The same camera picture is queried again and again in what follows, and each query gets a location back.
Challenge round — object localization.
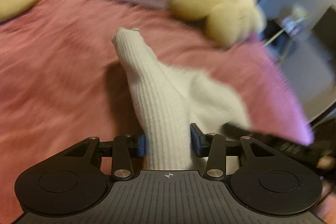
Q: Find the cream ribbed knit sweater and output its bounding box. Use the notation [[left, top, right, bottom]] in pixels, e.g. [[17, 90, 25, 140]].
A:
[[112, 28, 252, 170]]

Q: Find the pink ribbed bedspread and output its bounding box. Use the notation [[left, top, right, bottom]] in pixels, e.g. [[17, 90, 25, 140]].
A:
[[1, 0, 313, 223]]

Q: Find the small side table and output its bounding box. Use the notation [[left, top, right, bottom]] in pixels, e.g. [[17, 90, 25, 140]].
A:
[[262, 15, 309, 65]]

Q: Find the yellow flower plush pillow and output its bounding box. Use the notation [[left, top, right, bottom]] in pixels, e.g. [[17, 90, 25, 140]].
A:
[[169, 0, 266, 49]]

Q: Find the wrapped flower bouquet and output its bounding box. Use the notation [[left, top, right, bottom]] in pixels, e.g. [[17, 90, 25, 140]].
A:
[[281, 5, 310, 36]]

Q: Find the black wall television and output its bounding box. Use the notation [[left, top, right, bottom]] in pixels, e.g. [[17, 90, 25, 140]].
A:
[[312, 6, 336, 60]]

